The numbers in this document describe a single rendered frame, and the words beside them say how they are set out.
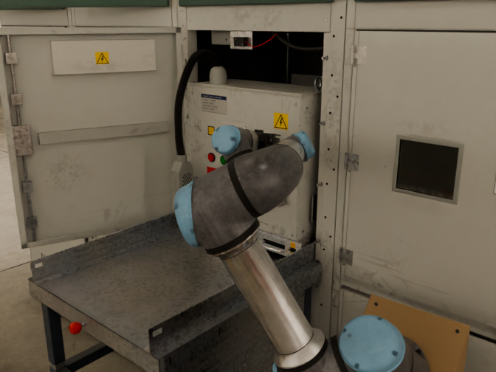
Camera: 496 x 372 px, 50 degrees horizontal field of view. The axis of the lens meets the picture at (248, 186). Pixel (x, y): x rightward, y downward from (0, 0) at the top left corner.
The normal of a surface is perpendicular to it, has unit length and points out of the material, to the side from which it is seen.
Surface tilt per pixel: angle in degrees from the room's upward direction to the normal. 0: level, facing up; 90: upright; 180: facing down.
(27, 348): 0
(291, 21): 90
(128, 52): 90
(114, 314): 0
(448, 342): 45
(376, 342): 40
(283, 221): 90
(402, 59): 90
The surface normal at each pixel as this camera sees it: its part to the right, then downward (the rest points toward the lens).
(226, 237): 0.00, 0.28
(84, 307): 0.00, -0.96
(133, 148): 0.47, 0.26
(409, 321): -0.44, -0.51
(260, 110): -0.66, 0.22
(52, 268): 0.75, 0.19
